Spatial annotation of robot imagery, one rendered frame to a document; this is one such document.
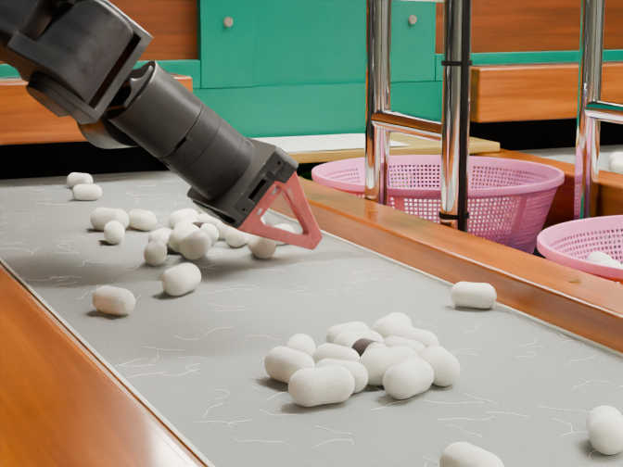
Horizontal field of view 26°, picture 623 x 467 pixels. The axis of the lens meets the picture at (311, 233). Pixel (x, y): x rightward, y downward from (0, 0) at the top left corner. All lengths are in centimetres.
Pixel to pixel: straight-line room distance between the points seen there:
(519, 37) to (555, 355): 104
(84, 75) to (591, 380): 43
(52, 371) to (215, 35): 96
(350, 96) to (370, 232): 58
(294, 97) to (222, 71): 10
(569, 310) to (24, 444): 41
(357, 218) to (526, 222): 25
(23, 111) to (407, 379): 86
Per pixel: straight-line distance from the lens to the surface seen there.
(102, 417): 65
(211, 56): 164
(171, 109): 103
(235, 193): 104
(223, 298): 99
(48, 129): 153
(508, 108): 176
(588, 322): 88
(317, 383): 73
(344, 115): 172
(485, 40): 182
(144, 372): 81
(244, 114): 166
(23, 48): 101
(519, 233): 137
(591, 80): 140
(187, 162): 104
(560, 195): 149
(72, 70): 100
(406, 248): 110
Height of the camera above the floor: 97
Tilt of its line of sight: 11 degrees down
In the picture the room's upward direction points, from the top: straight up
